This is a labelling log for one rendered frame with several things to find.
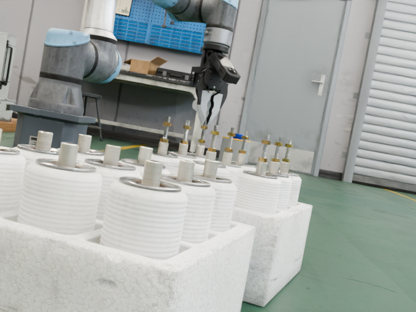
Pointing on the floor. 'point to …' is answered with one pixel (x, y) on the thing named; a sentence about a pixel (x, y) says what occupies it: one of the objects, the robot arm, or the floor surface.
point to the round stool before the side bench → (96, 110)
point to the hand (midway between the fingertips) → (207, 120)
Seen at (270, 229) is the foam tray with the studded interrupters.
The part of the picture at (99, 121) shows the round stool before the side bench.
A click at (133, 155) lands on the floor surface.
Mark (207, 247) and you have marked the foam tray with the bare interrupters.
